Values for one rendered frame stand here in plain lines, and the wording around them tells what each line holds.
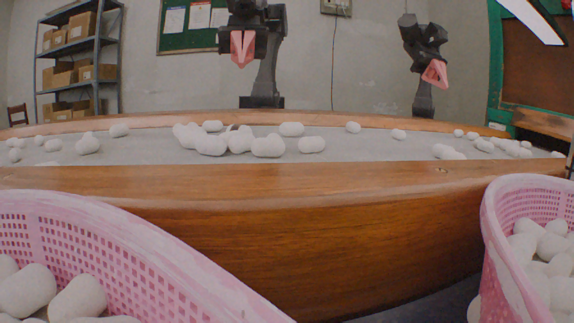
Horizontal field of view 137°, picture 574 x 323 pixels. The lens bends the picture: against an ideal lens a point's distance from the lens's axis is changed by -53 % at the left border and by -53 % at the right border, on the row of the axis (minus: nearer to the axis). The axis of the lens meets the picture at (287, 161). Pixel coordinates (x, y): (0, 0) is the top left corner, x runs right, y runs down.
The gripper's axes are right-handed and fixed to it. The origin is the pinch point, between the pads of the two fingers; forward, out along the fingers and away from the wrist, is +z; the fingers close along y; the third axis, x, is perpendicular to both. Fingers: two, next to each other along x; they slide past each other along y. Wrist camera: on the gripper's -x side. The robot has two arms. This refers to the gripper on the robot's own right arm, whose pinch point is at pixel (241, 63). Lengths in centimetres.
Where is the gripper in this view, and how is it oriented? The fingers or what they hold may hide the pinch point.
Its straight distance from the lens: 44.2
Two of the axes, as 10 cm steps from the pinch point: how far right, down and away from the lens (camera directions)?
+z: 1.1, 8.4, -5.3
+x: -1.4, 5.4, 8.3
